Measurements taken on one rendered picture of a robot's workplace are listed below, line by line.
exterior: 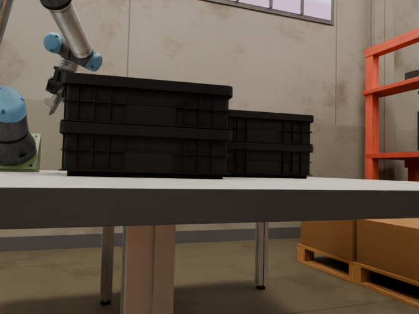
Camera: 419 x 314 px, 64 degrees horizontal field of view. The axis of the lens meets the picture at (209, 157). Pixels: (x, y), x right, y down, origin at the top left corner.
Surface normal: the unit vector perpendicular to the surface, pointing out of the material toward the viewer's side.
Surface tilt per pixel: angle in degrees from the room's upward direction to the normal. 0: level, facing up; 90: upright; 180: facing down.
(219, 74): 90
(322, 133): 90
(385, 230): 90
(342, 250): 90
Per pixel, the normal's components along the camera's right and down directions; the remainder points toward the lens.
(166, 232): 0.32, -0.03
